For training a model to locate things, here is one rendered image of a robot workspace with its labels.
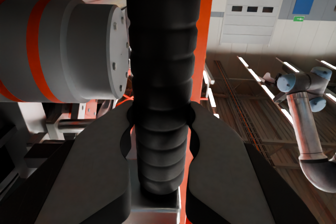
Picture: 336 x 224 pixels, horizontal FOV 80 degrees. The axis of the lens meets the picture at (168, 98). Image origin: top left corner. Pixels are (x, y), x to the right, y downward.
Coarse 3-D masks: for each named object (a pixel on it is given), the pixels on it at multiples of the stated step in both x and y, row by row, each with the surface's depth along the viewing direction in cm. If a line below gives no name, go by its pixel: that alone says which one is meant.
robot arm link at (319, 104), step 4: (308, 96) 91; (312, 96) 90; (316, 96) 89; (320, 96) 90; (312, 100) 90; (316, 100) 88; (320, 100) 88; (324, 100) 89; (312, 104) 89; (316, 104) 89; (320, 104) 89; (324, 104) 90; (312, 108) 90; (316, 108) 90; (320, 108) 91
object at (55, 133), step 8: (48, 120) 36; (56, 120) 37; (64, 120) 37; (72, 120) 38; (80, 120) 38; (88, 120) 38; (48, 128) 36; (56, 128) 37; (64, 128) 37; (72, 128) 37; (80, 128) 37; (56, 136) 37
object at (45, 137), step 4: (40, 132) 33; (44, 132) 34; (32, 136) 32; (36, 136) 32; (40, 136) 33; (44, 136) 33; (48, 136) 34; (28, 140) 31; (32, 140) 31; (36, 140) 32; (40, 140) 32; (44, 140) 33; (48, 140) 33; (52, 140) 33; (56, 140) 33; (60, 140) 33; (64, 140) 33; (28, 144) 31; (32, 144) 31; (28, 148) 31; (36, 168) 34
